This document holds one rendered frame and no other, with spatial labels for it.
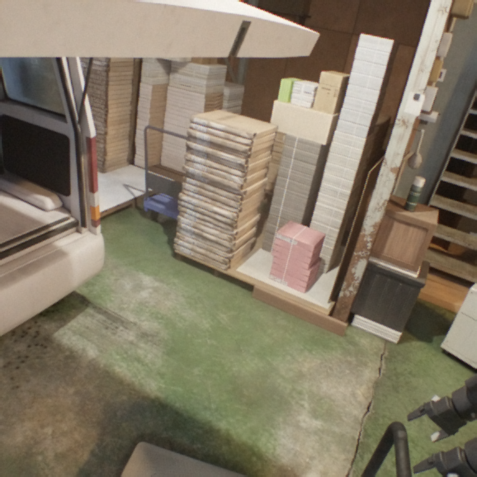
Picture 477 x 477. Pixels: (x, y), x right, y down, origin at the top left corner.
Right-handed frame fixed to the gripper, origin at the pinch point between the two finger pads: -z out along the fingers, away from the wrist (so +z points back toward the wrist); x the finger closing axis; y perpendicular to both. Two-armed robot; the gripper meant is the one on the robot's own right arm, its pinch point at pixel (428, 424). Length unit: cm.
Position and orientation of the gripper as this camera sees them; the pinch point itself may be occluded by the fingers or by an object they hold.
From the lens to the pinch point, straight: 138.9
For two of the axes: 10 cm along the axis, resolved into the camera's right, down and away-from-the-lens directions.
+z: 6.1, -6.3, -4.8
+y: -2.5, 4.2, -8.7
